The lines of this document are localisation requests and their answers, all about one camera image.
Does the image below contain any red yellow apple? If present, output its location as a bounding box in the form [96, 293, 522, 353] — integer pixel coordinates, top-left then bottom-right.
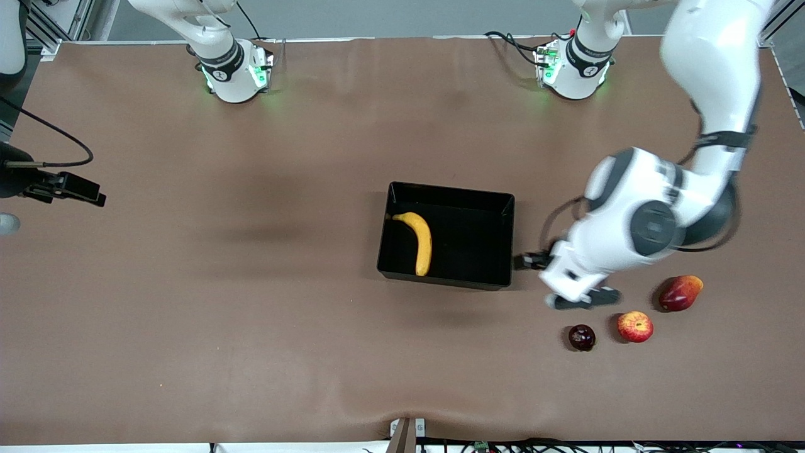
[617, 311, 654, 344]

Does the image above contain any yellow banana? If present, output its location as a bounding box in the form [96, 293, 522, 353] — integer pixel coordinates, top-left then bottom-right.
[392, 212, 433, 277]

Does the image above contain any black rectangular plastic box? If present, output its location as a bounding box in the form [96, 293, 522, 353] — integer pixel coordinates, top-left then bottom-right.
[376, 181, 516, 292]

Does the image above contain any dark purple plum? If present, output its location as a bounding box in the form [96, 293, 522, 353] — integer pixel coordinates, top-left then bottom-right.
[569, 324, 596, 352]

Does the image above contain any red yellow mango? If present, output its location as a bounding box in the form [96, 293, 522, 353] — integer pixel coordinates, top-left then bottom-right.
[658, 275, 704, 313]

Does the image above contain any brown table mat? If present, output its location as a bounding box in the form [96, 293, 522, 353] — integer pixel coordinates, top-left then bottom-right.
[0, 35, 805, 446]

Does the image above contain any aluminium frame rail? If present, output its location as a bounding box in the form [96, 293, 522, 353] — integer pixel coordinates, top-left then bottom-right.
[22, 0, 95, 60]
[758, 0, 805, 48]

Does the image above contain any grey metal mounting bracket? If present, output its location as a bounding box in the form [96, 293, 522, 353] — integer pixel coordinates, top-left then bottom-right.
[389, 417, 426, 453]

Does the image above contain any black right arm base cable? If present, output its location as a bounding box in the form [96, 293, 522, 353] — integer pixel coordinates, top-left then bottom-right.
[236, 0, 265, 42]

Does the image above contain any black arm base cable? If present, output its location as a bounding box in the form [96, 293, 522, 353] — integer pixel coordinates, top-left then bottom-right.
[236, 0, 265, 42]
[484, 30, 543, 66]

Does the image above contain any black left arm base cable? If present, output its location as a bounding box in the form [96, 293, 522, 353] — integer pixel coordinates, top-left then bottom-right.
[484, 30, 543, 66]

